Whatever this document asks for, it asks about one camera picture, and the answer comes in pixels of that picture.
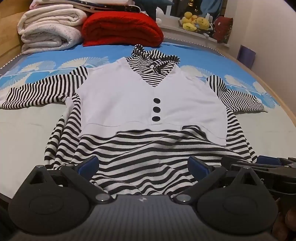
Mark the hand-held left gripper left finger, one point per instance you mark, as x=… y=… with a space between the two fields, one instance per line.
x=89 y=166

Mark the purple board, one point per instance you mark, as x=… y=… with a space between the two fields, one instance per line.
x=247 y=56

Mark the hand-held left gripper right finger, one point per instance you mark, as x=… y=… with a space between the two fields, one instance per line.
x=197 y=166

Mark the person's right hand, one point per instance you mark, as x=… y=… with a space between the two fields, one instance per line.
x=288 y=222

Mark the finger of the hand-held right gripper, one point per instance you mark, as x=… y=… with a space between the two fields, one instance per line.
x=277 y=171
x=268 y=160

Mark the dark red cushion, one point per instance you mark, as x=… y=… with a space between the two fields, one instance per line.
x=223 y=29

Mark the folded white fleece blanket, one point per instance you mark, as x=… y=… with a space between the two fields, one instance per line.
x=46 y=30

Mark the wooden headboard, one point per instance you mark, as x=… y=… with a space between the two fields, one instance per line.
x=7 y=34

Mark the wooden bed rail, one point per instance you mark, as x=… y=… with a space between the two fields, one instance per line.
x=272 y=90

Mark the black white striped small top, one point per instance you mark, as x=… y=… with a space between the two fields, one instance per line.
x=120 y=92

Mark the yellow plush toy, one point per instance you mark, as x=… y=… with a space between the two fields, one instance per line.
x=189 y=22
x=203 y=23

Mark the blue white printed bed sheet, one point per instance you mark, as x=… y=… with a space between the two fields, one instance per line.
x=27 y=129

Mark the folded red blanket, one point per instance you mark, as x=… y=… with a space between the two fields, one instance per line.
x=120 y=27

